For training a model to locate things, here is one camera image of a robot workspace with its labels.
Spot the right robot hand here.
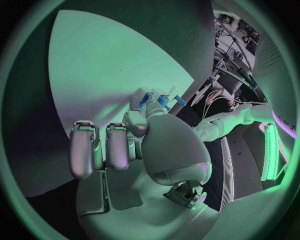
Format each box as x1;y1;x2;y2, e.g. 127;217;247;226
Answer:
68;87;222;240

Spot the white task board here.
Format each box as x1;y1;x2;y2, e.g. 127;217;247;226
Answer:
47;9;196;140

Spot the blue cylinder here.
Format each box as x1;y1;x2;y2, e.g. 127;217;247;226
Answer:
173;94;187;106

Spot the blue plug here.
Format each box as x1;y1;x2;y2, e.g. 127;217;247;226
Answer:
156;94;172;112

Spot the blue peg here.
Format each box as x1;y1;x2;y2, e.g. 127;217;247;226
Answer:
139;92;154;114

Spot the person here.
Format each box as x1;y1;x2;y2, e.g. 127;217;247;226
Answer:
206;86;238;113

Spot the glowing light bar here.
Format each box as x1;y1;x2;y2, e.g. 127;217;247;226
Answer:
260;123;280;182

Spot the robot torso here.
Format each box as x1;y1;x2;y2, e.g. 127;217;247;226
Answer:
251;33;300;141

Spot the white cable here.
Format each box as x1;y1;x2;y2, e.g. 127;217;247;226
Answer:
204;90;226;120
206;96;238;120

